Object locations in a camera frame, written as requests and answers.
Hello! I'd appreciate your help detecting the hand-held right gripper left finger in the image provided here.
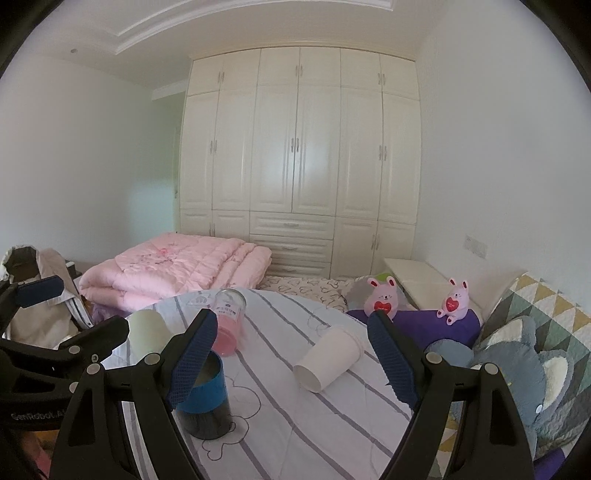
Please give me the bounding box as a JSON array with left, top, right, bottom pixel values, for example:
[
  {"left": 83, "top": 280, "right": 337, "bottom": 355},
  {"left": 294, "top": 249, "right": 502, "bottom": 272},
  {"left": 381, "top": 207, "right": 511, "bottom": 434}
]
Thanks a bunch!
[{"left": 48, "top": 308, "right": 219, "bottom": 480}]

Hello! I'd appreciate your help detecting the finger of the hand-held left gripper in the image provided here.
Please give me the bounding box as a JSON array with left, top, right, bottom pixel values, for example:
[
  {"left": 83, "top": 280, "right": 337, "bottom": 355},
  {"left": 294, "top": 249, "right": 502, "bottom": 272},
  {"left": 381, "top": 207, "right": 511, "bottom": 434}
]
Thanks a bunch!
[
  {"left": 0, "top": 275, "right": 66, "bottom": 309},
  {"left": 0, "top": 316, "right": 130, "bottom": 366}
]

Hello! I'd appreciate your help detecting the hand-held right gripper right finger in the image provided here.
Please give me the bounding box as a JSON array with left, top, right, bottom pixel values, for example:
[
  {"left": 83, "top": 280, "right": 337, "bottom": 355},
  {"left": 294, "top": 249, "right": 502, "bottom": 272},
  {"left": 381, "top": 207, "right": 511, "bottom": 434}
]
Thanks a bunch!
[{"left": 367, "top": 309, "right": 539, "bottom": 480}]

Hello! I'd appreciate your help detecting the white paper cup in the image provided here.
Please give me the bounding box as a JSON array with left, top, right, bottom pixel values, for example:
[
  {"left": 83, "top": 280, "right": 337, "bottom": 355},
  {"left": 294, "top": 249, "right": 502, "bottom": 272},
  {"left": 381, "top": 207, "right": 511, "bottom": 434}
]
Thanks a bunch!
[{"left": 294, "top": 327, "right": 364, "bottom": 393}]

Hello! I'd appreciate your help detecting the cream cup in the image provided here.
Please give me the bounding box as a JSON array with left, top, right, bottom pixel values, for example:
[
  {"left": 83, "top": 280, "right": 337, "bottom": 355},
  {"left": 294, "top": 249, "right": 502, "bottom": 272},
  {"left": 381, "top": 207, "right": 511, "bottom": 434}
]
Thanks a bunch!
[{"left": 127, "top": 308, "right": 175, "bottom": 370}]

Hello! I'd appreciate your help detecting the beige jacket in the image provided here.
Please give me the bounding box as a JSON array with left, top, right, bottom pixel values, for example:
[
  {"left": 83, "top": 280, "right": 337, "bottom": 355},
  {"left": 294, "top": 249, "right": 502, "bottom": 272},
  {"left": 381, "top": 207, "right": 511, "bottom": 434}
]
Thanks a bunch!
[{"left": 2, "top": 246, "right": 94, "bottom": 350}]

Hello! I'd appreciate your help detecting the blue and black canister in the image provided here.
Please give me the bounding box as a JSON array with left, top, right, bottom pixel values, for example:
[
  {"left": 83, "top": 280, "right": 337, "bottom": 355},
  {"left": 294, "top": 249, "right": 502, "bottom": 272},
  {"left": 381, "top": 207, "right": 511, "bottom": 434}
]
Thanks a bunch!
[{"left": 175, "top": 352, "right": 233, "bottom": 440}]

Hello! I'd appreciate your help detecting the purple pillow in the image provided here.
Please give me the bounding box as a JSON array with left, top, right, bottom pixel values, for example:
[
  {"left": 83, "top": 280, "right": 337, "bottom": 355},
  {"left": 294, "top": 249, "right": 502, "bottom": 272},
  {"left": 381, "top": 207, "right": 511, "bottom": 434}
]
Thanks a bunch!
[{"left": 345, "top": 306, "right": 484, "bottom": 350}]

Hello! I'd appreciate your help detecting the pink glass jar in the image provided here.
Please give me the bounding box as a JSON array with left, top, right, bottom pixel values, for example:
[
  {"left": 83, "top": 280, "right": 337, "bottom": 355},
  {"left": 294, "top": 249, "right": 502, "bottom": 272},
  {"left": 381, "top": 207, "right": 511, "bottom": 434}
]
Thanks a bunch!
[{"left": 210, "top": 288, "right": 247, "bottom": 357}]

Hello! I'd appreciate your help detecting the pink bunny plush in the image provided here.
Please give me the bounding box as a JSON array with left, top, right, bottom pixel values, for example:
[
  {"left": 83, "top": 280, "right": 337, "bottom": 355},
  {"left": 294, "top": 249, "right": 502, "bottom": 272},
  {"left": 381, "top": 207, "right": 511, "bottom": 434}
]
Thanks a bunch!
[
  {"left": 436, "top": 278, "right": 471, "bottom": 326},
  {"left": 364, "top": 275, "right": 400, "bottom": 322}
]

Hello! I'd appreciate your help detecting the pink quilt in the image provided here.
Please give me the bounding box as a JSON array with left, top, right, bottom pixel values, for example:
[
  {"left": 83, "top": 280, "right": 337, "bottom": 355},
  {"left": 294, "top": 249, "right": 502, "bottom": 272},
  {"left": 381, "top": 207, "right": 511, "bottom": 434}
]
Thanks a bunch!
[{"left": 79, "top": 233, "right": 273, "bottom": 311}]

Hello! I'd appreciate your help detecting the white pillow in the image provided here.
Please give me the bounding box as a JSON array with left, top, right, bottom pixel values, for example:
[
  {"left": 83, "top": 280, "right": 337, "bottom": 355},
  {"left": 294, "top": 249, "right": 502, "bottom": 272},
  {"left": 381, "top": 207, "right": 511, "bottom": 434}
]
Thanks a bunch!
[{"left": 383, "top": 257, "right": 527, "bottom": 320}]

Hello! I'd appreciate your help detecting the striped white bedsheet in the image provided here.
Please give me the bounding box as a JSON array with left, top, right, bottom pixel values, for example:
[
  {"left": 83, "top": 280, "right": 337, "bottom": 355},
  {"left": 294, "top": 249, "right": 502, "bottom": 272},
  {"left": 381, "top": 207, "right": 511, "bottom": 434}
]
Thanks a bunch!
[{"left": 102, "top": 288, "right": 416, "bottom": 480}]

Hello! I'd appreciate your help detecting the heart print sheet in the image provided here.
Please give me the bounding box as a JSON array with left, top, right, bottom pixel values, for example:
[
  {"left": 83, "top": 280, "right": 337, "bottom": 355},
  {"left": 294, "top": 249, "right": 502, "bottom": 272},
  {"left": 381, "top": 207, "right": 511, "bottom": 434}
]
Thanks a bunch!
[{"left": 257, "top": 275, "right": 366, "bottom": 313}]

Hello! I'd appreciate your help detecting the grey elephant plush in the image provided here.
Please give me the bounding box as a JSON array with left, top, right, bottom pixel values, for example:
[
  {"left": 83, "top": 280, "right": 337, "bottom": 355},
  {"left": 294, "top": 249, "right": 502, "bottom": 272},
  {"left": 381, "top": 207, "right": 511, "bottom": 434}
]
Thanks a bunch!
[{"left": 424, "top": 316, "right": 579, "bottom": 462}]

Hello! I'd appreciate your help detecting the white wardrobe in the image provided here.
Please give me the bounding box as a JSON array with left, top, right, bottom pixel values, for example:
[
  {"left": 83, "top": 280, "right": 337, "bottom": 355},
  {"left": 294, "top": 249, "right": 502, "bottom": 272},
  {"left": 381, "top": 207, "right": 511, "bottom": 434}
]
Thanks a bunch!
[{"left": 177, "top": 46, "right": 422, "bottom": 278}]

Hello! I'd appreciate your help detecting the wall socket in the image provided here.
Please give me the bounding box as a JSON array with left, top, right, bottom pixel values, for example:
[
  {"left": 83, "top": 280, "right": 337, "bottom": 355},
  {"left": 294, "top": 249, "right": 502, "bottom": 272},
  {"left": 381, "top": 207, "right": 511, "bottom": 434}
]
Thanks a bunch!
[{"left": 464, "top": 234, "right": 489, "bottom": 258}]

